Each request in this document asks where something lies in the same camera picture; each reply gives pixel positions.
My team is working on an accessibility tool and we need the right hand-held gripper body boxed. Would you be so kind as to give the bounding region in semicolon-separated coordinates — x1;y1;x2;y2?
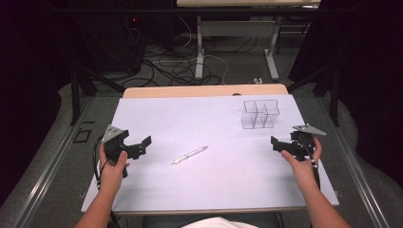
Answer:
278;123;328;163

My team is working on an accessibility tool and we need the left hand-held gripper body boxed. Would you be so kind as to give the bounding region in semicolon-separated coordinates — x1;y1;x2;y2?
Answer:
101;124;143;179

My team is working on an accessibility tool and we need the person's right hand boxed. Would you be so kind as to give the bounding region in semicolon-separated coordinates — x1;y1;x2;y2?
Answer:
280;137;323;190

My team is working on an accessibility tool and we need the person's left hand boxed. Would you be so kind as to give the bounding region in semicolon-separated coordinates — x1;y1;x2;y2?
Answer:
98;143;131;192

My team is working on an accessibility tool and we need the clear plastic divided organizer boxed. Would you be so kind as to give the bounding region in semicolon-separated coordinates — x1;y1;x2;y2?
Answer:
240;99;280;130

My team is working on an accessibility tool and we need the white pen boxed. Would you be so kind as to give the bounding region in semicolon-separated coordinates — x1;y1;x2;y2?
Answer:
171;145;209;165

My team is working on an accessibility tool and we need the black metal stand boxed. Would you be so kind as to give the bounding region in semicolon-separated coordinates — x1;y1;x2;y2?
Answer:
286;63;341;127
67;18;127;126

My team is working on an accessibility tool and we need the white table mat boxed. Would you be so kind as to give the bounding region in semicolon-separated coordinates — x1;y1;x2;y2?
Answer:
81;93;340;216

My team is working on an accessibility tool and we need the person's white shirt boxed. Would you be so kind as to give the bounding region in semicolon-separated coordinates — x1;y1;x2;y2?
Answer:
181;216;259;228

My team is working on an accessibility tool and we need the dark curtain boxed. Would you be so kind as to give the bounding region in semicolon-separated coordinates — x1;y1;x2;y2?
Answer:
0;0;77;207
288;0;403;188

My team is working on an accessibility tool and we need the black computer tower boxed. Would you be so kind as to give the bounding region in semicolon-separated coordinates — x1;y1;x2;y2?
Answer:
104;13;150;75

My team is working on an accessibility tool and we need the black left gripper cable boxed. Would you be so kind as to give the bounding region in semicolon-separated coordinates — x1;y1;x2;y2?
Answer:
92;135;122;228

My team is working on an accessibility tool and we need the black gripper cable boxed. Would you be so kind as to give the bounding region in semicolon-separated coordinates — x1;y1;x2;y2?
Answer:
92;135;122;228
297;138;321;191

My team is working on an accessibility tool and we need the black floor hatch frame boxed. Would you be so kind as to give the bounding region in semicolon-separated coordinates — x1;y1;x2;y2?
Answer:
72;128;93;144

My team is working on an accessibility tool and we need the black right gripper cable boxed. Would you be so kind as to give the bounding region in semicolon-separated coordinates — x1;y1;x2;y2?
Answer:
297;138;321;191

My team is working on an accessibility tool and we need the aluminium floor rail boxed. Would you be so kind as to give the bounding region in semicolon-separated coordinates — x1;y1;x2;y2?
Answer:
11;94;97;228
317;94;392;228

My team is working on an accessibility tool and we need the tangle of black floor cables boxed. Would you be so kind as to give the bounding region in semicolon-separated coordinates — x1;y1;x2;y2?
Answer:
121;28;259;88

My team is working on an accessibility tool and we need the white floor cable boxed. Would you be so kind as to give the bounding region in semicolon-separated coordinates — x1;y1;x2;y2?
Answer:
177;15;230;86

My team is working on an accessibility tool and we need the white metal desk frame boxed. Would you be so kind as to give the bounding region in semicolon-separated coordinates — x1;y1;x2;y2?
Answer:
176;0;321;82

